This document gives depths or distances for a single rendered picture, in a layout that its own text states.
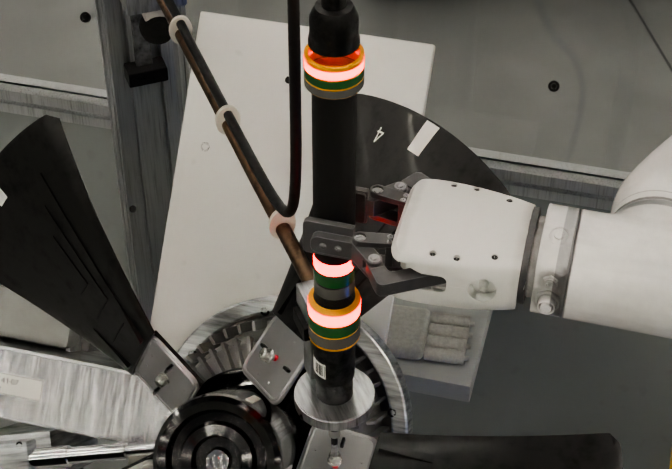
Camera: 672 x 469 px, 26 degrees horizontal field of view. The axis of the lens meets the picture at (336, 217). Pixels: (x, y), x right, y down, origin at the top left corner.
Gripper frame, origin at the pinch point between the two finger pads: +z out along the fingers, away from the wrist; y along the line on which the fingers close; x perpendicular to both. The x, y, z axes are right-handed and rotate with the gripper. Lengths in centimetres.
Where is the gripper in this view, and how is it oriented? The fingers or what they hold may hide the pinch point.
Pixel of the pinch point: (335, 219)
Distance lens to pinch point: 113.6
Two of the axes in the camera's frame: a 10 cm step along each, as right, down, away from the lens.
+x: 0.2, -7.6, -6.5
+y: 2.5, -6.3, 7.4
